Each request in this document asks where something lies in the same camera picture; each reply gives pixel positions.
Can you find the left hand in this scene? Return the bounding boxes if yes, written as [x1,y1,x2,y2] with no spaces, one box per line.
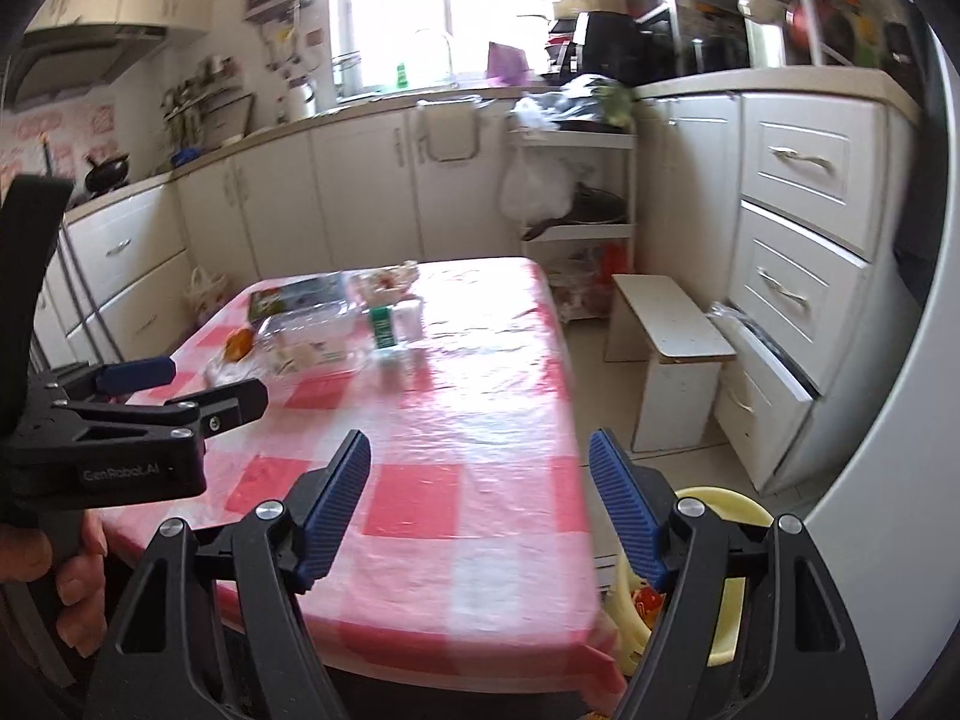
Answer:
[2,511,107,658]

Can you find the white lower cabinets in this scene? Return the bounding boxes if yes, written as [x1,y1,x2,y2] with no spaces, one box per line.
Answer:
[174,101,519,289]

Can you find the clear plastic bottle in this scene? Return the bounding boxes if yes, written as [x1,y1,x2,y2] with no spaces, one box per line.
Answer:
[256,302,356,376]

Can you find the white drawer cabinet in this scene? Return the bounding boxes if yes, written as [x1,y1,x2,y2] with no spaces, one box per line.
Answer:
[635,67,921,494]

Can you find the yellow trash bin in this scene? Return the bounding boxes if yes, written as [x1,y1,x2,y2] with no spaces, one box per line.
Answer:
[605,486,773,676]

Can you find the green blue milk carton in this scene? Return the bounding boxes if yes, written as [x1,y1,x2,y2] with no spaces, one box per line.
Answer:
[247,273,347,325]

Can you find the black wok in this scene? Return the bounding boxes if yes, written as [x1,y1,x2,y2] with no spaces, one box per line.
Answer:
[85,154,130,195]

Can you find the white plastic bag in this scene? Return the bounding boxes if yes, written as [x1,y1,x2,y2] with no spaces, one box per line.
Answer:
[498,148,576,224]

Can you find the white cylindrical canister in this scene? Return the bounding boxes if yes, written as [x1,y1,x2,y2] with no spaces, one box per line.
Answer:
[737,0,788,68]

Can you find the white storage shelf rack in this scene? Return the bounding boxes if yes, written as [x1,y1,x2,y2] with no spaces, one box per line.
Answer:
[509,125,636,322]

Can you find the pink checked tablecloth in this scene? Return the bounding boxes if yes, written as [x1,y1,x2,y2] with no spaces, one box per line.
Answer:
[103,257,625,712]

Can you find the crumpled tissue with red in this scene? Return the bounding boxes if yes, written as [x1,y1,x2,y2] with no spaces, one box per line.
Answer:
[353,260,420,307]

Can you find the white kettle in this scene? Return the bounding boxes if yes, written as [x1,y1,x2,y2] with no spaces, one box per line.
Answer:
[285,76,317,122]

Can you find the patterned small bag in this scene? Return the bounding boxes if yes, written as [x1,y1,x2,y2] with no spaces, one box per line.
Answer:
[184,266,229,327]

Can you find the white refrigerator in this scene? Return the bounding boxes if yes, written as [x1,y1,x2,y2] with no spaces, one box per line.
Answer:
[807,43,958,718]

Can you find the black air fryer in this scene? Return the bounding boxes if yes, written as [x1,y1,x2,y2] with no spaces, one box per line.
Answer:
[566,11,651,86]

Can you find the small white green bottle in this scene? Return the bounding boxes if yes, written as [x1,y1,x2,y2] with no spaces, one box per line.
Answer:
[368,296,425,349]

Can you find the range hood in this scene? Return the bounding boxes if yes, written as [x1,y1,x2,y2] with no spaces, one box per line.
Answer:
[2,23,167,110]

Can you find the red pot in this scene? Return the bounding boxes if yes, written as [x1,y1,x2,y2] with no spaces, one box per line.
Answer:
[786,0,835,55]

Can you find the white tissue under peel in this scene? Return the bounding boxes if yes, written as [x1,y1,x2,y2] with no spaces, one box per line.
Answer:
[203,349,263,388]

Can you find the left drawer cabinet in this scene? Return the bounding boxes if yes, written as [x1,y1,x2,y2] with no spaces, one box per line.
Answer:
[37,181,194,364]

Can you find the white wooden stool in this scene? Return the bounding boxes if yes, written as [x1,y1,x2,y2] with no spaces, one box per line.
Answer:
[604,275,736,454]

